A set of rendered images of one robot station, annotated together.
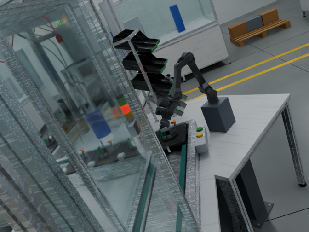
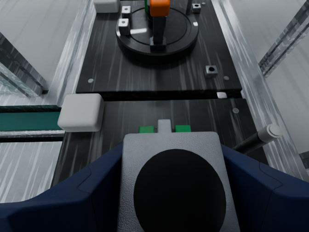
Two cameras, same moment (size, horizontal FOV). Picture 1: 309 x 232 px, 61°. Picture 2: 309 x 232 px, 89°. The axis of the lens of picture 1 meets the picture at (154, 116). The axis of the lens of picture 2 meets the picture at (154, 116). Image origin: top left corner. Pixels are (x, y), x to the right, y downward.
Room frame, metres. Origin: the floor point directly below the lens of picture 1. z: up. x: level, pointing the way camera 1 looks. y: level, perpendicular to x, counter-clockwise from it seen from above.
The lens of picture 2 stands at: (1.61, -0.03, 1.15)
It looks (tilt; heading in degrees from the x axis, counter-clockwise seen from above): 62 degrees down; 71
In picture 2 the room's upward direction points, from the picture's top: 1 degrees counter-clockwise
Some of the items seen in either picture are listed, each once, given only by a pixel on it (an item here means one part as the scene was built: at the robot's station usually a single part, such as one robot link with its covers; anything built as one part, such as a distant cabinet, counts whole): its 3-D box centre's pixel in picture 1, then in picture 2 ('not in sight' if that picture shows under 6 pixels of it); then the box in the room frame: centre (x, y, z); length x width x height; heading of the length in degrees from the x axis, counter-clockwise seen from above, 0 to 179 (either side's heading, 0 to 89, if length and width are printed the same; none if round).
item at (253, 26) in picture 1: (256, 26); not in sight; (6.32, -3.18, 0.20); 1.20 x 0.80 x 0.41; 81
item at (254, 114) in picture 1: (217, 127); not in sight; (1.66, -0.38, 0.84); 0.90 x 0.70 x 0.03; 126
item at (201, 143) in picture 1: (201, 139); not in sight; (1.47, -0.21, 0.93); 0.21 x 0.07 x 0.06; 161
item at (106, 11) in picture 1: (125, 46); not in sight; (3.43, -0.04, 1.43); 0.30 x 0.09 x 1.13; 161
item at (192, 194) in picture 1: (192, 161); not in sight; (1.31, -0.09, 0.91); 0.89 x 0.06 x 0.11; 161
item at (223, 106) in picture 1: (218, 114); not in sight; (1.62, -0.41, 0.96); 0.14 x 0.14 x 0.20; 36
